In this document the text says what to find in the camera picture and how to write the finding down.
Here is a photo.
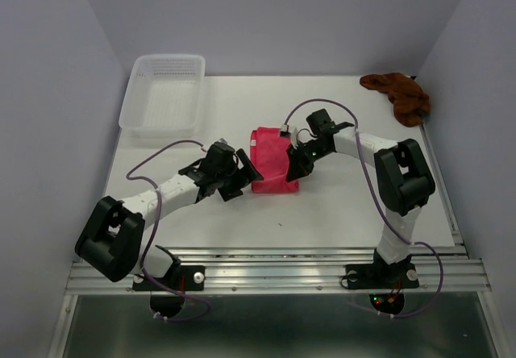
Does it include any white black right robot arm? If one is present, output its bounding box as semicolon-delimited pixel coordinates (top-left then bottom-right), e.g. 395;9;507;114
280;109;435;285

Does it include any pink microfiber towel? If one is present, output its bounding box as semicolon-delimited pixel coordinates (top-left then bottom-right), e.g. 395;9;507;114
250;127;299;194

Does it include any brown crumpled towel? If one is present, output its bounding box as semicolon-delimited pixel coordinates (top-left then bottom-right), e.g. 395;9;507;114
360;73;431;127

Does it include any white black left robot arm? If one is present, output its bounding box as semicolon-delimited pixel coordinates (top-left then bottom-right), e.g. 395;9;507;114
75;140;264;282

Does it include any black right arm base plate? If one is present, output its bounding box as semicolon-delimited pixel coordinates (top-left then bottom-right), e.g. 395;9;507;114
339;261;419;317

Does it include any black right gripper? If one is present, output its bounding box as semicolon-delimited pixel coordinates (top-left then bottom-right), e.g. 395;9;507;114
285;139;331;181

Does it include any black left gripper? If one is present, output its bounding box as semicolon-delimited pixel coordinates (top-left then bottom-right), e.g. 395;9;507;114
216;149;262;201

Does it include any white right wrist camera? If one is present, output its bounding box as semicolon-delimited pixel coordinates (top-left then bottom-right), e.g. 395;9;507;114
279;124;298;148

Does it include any white perforated plastic basket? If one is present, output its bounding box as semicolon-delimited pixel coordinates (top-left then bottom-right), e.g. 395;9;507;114
119;54;206;137

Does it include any aluminium mounting rail frame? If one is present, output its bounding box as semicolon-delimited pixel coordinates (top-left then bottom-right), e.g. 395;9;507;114
47;123;510;358

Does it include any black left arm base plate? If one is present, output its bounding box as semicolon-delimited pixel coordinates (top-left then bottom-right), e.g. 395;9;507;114
132;252;207;321

